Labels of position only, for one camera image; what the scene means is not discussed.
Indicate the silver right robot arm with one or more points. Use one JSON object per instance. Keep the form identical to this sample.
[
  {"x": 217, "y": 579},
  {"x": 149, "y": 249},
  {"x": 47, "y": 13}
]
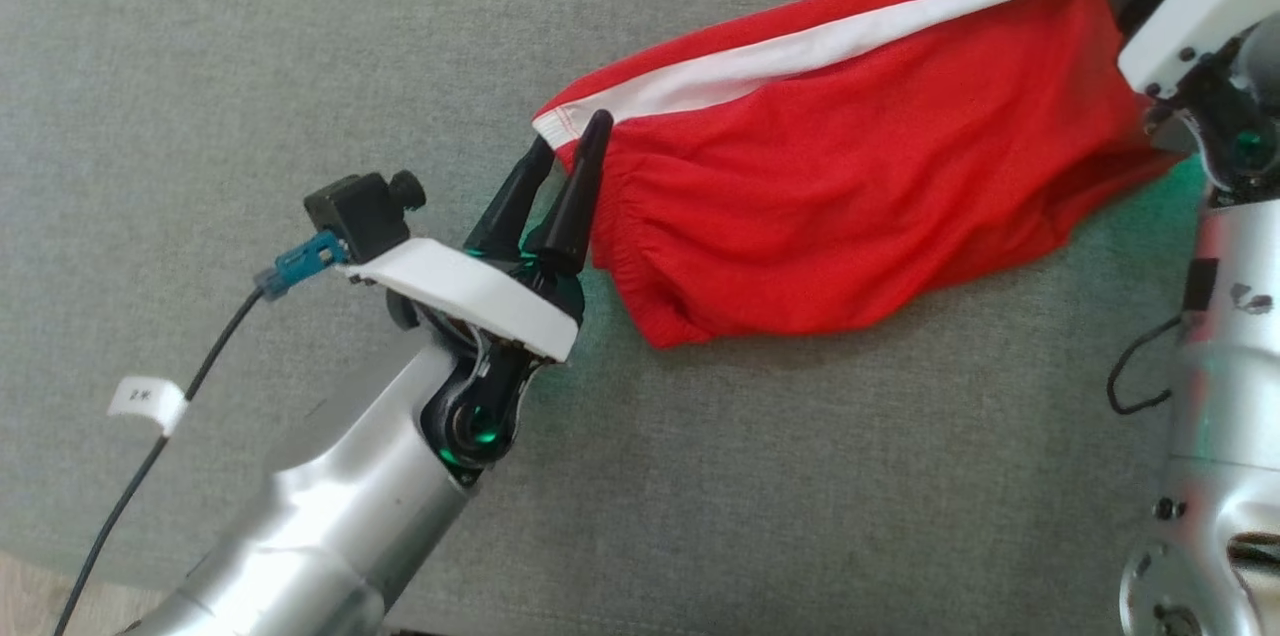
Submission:
[{"x": 1230, "y": 396}]

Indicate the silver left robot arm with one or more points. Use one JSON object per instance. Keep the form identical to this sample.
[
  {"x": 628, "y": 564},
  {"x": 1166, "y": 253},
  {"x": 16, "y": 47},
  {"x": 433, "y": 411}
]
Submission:
[{"x": 330, "y": 516}]

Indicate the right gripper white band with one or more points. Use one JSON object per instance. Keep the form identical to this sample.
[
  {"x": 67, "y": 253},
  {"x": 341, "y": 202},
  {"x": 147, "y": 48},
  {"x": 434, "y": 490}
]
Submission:
[{"x": 1200, "y": 16}]

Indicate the red garment with white stripes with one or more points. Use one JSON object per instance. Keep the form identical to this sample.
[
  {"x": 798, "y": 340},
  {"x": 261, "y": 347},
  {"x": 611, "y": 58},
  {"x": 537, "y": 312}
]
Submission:
[{"x": 850, "y": 166}]

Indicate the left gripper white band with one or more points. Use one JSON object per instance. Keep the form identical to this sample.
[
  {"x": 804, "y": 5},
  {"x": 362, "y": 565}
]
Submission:
[{"x": 470, "y": 291}]

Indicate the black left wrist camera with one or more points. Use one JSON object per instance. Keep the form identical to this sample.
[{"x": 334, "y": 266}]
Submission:
[{"x": 360, "y": 211}]

